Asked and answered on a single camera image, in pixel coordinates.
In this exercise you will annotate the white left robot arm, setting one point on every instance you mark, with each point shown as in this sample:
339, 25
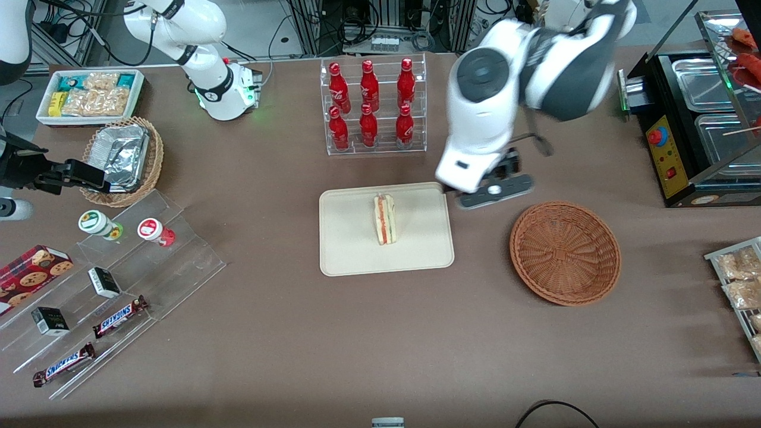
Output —
481, 77

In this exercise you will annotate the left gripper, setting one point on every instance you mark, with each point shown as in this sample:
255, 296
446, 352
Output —
507, 164

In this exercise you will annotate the aluminium frame post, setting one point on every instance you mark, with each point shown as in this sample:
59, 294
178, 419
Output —
309, 27
461, 24

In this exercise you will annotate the red cola bottle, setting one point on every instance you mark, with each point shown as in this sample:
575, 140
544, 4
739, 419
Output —
339, 89
368, 129
369, 86
406, 83
404, 129
339, 132

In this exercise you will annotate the green lid yogurt cup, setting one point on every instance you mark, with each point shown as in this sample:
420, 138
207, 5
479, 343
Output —
94, 222

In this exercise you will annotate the large clear snack bag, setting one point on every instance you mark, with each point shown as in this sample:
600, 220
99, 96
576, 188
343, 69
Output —
98, 102

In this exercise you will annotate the yellow snack package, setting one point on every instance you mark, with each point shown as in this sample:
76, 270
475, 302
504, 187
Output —
56, 104

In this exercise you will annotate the tray of packaged snacks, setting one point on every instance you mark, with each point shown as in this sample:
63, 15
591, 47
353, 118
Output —
716, 257

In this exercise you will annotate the Snickers chocolate bar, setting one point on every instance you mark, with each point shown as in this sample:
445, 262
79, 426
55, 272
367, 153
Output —
64, 364
119, 317

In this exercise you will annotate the white power strip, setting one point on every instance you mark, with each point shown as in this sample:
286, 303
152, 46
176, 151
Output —
384, 43

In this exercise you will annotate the red lid yogurt cup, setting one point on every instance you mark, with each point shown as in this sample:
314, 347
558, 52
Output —
151, 229

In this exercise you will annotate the small black box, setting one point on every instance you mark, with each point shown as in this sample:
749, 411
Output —
50, 321
104, 282

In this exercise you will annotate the red cookie box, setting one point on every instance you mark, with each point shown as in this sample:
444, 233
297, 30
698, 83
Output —
30, 276

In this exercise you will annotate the clear acrylic bottle rack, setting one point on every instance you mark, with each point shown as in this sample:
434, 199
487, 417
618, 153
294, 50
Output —
386, 151

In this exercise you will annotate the black hot dog warmer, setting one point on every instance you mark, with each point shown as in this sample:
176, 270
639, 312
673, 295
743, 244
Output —
669, 160

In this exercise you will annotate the steel pan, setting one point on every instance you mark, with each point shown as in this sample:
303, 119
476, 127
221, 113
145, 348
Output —
722, 142
701, 86

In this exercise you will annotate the beige plastic tray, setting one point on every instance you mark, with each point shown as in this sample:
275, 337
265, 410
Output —
351, 232

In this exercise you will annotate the aluminium foil container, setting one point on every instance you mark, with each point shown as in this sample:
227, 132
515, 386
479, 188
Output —
122, 154

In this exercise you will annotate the teal snack package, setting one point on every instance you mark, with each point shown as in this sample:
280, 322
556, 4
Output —
126, 80
70, 82

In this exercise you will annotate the light wicker basket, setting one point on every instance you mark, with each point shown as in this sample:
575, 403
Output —
156, 160

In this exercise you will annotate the clear acrylic stepped stand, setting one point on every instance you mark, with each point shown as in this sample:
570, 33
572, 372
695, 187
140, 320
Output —
178, 267

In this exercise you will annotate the red sausage on skewer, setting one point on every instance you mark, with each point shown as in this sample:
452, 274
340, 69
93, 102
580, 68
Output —
746, 37
750, 63

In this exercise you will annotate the triangular sandwich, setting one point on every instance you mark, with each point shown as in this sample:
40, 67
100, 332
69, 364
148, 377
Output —
385, 220

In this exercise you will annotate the white plastic snack bin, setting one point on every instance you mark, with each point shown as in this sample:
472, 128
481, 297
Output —
138, 98

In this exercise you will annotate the brown wicker basket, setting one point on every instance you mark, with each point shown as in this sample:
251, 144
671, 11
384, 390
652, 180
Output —
565, 255

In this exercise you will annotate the bagged pastry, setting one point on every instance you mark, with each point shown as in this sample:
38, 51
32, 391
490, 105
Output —
755, 323
743, 294
757, 346
737, 264

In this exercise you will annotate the small grey device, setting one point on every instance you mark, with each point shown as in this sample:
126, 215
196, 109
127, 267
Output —
387, 423

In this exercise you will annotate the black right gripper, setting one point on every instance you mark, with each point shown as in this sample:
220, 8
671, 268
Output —
22, 168

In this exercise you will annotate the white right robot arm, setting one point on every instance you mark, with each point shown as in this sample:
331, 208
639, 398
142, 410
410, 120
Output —
223, 95

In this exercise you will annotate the small clear snack bag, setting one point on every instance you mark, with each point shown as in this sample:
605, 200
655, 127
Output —
101, 81

